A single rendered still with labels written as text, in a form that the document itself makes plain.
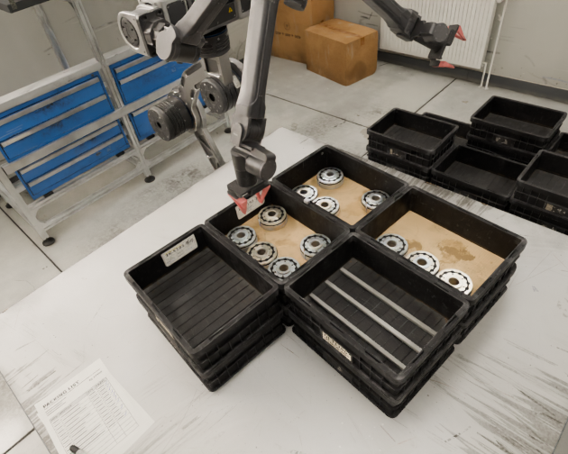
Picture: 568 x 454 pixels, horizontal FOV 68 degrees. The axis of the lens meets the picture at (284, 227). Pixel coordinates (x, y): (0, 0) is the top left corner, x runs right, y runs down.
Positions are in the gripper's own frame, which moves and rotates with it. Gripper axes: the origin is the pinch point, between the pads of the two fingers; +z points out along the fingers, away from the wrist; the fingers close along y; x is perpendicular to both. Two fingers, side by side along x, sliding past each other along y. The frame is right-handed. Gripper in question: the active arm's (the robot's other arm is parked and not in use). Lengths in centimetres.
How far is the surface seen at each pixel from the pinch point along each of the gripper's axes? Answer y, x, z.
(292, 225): 17.6, 4.0, 23.4
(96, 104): 21, 193, 40
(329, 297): 3.6, -26.9, 23.1
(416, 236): 41, -31, 23
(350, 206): 38.3, -4.8, 23.0
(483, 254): 48, -51, 22
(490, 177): 143, -13, 67
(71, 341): -61, 30, 37
